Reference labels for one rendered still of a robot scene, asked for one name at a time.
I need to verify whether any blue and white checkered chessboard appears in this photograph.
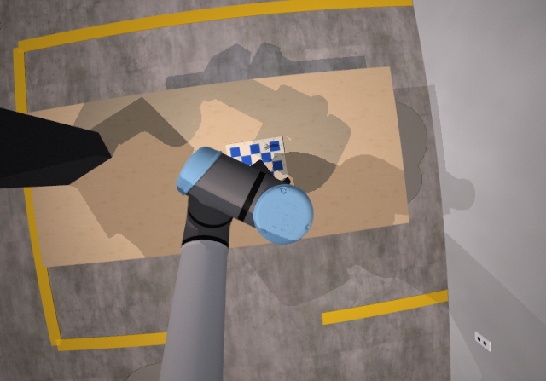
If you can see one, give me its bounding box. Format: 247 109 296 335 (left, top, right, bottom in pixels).
226 136 288 181

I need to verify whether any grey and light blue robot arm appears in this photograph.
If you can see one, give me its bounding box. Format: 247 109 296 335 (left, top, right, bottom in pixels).
159 147 314 381

